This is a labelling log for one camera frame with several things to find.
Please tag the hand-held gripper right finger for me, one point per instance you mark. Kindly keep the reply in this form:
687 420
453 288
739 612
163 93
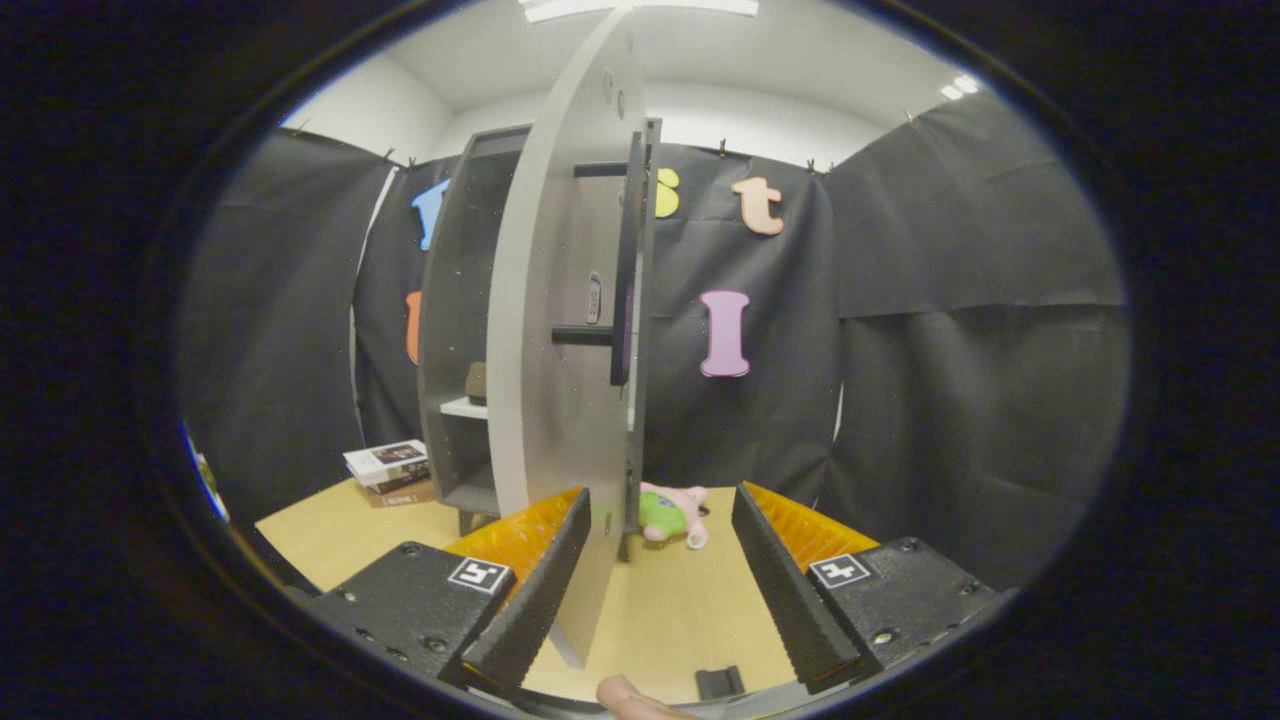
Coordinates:
790 600

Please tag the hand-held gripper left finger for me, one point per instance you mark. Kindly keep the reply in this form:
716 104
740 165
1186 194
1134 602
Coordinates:
525 610

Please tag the brown fuzzy shoe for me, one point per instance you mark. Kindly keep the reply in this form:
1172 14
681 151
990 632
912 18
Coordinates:
477 385

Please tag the grey shoe cabinet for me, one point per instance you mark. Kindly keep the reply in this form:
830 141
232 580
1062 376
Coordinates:
455 300

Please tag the green pink plush toy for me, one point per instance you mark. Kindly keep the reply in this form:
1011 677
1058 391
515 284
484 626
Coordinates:
662 515

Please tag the brown book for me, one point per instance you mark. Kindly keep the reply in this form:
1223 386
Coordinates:
405 495

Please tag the white book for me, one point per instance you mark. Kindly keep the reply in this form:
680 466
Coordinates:
385 458

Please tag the black backdrop cloth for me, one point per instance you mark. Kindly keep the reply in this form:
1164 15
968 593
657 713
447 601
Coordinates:
950 350

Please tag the white green printed packet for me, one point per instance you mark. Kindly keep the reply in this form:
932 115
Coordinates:
208 480

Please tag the large ceiling light panel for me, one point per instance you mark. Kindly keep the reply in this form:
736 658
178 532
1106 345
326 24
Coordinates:
640 8

